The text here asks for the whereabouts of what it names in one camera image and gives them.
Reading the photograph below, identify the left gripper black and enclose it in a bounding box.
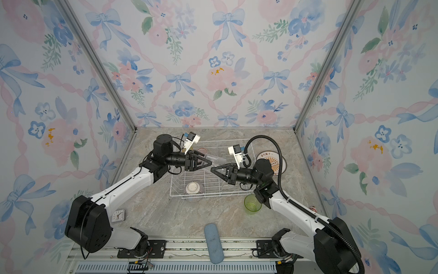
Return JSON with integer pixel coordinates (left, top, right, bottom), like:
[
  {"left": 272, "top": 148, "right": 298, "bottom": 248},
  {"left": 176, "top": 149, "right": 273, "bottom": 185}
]
[{"left": 165, "top": 152, "right": 212, "bottom": 174}]

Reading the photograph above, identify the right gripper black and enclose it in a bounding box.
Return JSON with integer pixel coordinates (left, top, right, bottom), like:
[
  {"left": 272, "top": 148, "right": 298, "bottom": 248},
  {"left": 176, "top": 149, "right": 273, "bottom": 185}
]
[{"left": 213, "top": 164, "right": 263, "bottom": 189}]

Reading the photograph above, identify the clear plastic cup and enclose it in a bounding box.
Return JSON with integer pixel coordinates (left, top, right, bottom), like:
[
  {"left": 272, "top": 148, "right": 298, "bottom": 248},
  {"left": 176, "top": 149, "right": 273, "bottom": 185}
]
[{"left": 205, "top": 154, "right": 228, "bottom": 167}]

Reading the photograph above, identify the green translucent plastic cup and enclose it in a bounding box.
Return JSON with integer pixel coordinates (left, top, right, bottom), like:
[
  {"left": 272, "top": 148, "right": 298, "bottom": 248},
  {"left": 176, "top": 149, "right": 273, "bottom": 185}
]
[{"left": 244, "top": 194, "right": 262, "bottom": 215}]

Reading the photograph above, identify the white plate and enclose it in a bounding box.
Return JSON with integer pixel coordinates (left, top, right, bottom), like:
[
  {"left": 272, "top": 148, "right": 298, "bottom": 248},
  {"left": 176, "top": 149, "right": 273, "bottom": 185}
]
[{"left": 256, "top": 151, "right": 280, "bottom": 177}]

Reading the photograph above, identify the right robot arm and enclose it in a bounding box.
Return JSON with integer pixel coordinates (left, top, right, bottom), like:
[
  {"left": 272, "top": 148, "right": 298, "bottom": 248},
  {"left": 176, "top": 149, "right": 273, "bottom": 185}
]
[{"left": 211, "top": 159, "right": 365, "bottom": 274}]

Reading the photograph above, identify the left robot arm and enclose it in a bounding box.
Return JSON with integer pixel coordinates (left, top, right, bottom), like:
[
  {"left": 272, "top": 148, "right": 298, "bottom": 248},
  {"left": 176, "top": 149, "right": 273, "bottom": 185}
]
[{"left": 65, "top": 132, "right": 212, "bottom": 258}]

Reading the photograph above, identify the pink translucent plastic cup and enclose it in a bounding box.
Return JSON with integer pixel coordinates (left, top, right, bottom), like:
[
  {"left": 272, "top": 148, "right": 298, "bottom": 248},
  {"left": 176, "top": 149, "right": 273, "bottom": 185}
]
[{"left": 198, "top": 148, "right": 208, "bottom": 155}]

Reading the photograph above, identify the white ribbed bowl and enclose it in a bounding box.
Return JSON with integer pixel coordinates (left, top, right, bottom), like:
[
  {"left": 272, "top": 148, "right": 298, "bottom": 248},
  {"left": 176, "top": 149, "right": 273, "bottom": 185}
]
[{"left": 185, "top": 182, "right": 204, "bottom": 202}]

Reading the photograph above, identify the blue oval sponge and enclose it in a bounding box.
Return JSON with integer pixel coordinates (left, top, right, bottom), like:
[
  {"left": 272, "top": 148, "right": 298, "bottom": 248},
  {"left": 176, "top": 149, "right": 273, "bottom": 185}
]
[{"left": 204, "top": 223, "right": 225, "bottom": 264}]

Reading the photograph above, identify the small white square clock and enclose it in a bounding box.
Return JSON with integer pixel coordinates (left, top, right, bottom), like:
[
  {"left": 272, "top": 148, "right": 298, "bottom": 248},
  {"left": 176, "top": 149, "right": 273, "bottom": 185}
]
[{"left": 111, "top": 209, "right": 125, "bottom": 223}]

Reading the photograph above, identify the white wire dish rack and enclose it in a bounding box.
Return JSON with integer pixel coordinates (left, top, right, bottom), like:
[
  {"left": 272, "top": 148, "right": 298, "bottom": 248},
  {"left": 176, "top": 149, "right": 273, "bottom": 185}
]
[{"left": 169, "top": 139, "right": 250, "bottom": 199}]

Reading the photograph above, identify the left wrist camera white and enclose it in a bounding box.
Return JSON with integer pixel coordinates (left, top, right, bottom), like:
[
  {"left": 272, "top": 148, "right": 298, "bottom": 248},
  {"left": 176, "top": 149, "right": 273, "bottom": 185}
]
[{"left": 182, "top": 131, "right": 200, "bottom": 154}]

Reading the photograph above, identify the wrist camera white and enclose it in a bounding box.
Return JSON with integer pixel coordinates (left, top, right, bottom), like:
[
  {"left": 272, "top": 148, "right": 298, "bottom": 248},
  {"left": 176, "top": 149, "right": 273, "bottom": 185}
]
[
  {"left": 228, "top": 145, "right": 245, "bottom": 169},
  {"left": 182, "top": 131, "right": 200, "bottom": 154}
]

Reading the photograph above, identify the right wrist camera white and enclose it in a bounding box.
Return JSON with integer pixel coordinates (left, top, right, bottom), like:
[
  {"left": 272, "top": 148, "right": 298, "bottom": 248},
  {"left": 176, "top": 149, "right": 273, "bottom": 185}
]
[{"left": 228, "top": 145, "right": 245, "bottom": 169}]

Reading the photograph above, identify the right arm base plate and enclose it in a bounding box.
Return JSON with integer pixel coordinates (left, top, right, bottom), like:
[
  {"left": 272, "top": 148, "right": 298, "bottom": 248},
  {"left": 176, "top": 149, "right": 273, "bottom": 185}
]
[{"left": 253, "top": 240, "right": 286, "bottom": 259}]

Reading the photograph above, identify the aluminium front rail frame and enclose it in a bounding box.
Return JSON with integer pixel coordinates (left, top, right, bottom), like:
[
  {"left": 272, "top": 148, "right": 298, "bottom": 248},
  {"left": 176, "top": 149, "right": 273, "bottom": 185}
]
[{"left": 63, "top": 236, "right": 360, "bottom": 274}]

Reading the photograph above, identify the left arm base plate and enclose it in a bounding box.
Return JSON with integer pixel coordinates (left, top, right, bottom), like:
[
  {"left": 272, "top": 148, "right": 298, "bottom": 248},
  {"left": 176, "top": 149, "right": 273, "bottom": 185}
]
[{"left": 117, "top": 240, "right": 167, "bottom": 259}]

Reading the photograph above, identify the left aluminium corner post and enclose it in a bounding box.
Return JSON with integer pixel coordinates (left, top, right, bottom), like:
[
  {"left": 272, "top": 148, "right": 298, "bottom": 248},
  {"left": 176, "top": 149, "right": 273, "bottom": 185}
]
[{"left": 54, "top": 0, "right": 138, "bottom": 132}]

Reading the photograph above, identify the aluminium corner post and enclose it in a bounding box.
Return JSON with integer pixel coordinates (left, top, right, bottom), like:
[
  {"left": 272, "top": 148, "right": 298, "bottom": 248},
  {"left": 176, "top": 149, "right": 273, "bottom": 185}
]
[
  {"left": 54, "top": 0, "right": 138, "bottom": 132},
  {"left": 293, "top": 0, "right": 363, "bottom": 134}
]

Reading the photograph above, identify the black corrugated cable hose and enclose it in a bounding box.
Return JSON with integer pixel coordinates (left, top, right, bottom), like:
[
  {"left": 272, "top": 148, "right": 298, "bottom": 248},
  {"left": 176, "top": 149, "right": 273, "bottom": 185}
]
[{"left": 243, "top": 135, "right": 365, "bottom": 274}]

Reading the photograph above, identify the right aluminium corner post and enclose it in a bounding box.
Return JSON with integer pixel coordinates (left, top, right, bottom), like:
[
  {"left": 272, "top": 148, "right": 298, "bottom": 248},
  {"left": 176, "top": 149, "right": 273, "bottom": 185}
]
[{"left": 293, "top": 0, "right": 363, "bottom": 134}]

